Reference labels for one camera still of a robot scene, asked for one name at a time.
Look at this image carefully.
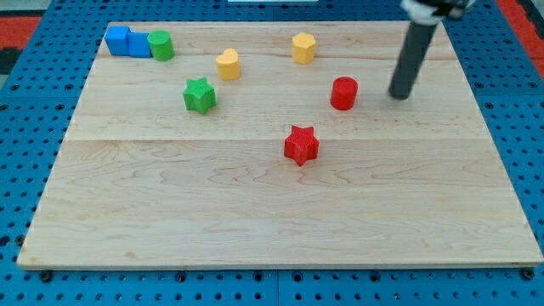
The red cylinder block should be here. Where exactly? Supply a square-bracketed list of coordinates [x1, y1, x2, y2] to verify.
[330, 76, 359, 111]

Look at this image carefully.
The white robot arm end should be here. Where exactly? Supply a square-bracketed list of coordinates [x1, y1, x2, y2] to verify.
[400, 0, 476, 26]

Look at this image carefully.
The yellow hexagon block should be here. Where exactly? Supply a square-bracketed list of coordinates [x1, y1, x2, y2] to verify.
[292, 32, 316, 65]

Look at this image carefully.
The wooden board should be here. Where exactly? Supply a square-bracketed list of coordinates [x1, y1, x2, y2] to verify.
[17, 21, 543, 270]

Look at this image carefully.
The red star block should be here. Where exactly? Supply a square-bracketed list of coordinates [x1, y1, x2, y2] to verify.
[284, 125, 320, 167]

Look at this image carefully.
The green star block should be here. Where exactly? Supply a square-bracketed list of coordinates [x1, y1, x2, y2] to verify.
[183, 77, 217, 115]

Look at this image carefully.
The yellow heart block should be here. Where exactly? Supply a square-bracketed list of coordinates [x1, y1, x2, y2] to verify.
[215, 48, 241, 81]

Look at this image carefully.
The green cylinder block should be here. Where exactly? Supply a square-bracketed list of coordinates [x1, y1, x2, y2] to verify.
[147, 30, 175, 61]

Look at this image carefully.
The blue cube block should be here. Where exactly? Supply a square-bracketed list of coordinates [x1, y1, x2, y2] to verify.
[127, 32, 151, 58]

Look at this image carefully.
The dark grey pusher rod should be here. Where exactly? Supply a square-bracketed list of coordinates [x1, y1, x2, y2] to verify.
[388, 21, 437, 100]

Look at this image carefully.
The blue pentagon block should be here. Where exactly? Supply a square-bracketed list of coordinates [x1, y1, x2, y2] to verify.
[105, 25, 131, 56]

